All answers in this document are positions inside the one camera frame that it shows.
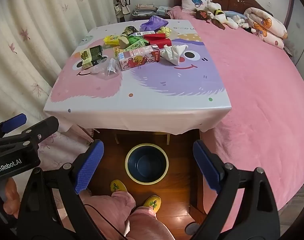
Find green black snack box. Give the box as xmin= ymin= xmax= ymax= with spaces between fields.
xmin=80 ymin=45 xmax=108 ymax=70

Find clear plastic wrapper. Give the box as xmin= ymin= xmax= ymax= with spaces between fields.
xmin=90 ymin=58 xmax=121 ymax=80

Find yellow egg roll packet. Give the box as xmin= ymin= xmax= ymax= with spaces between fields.
xmin=103 ymin=35 xmax=119 ymax=46

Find beige plastic box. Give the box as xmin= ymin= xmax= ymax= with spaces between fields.
xmin=118 ymin=36 xmax=130 ymax=49

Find green paper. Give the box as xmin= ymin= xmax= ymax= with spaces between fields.
xmin=128 ymin=36 xmax=149 ymax=46

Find black gold wrapper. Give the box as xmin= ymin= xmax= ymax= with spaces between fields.
xmin=121 ymin=25 xmax=138 ymax=37

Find lavender white carton box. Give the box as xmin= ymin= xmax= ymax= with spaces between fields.
xmin=130 ymin=31 xmax=155 ymax=37

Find red paper rolls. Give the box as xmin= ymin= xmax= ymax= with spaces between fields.
xmin=143 ymin=33 xmax=172 ymax=49

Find white tissue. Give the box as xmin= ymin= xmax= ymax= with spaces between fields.
xmin=160 ymin=44 xmax=188 ymax=66

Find purple plastic bag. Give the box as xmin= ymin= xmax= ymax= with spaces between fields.
xmin=140 ymin=15 xmax=168 ymax=31

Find yellow paper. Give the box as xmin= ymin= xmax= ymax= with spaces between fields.
xmin=157 ymin=27 xmax=172 ymax=37

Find dark blue trash bin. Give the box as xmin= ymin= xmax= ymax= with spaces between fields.
xmin=125 ymin=143 xmax=169 ymax=185

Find person's left hand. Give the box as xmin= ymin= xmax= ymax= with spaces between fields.
xmin=3 ymin=178 xmax=20 ymax=218

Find left yellow slipper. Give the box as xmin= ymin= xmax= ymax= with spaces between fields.
xmin=110 ymin=179 xmax=128 ymax=192

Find yellow slipper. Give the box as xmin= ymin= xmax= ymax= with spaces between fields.
xmin=143 ymin=195 xmax=162 ymax=214
xmin=110 ymin=179 xmax=128 ymax=192

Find right pink trouser leg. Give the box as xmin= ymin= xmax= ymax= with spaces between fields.
xmin=126 ymin=206 xmax=175 ymax=240

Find right yellow slipper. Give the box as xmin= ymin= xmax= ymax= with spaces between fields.
xmin=143 ymin=195 xmax=162 ymax=214

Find floral cream curtain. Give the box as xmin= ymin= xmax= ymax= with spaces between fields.
xmin=0 ymin=0 xmax=116 ymax=125

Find cartoon printed tablecloth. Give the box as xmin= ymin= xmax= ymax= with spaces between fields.
xmin=44 ymin=20 xmax=232 ymax=135

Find dark wooden nightstand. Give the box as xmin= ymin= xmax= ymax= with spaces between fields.
xmin=121 ymin=15 xmax=170 ymax=22

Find stack of books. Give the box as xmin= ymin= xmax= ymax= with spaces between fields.
xmin=131 ymin=3 xmax=157 ymax=17

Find light blue tissue box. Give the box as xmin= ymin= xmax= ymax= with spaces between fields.
xmin=156 ymin=5 xmax=172 ymax=16

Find folded cartoon quilt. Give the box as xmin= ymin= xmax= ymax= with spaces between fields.
xmin=243 ymin=7 xmax=287 ymax=49

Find plush toy pile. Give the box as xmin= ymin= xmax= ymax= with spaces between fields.
xmin=193 ymin=0 xmax=256 ymax=34

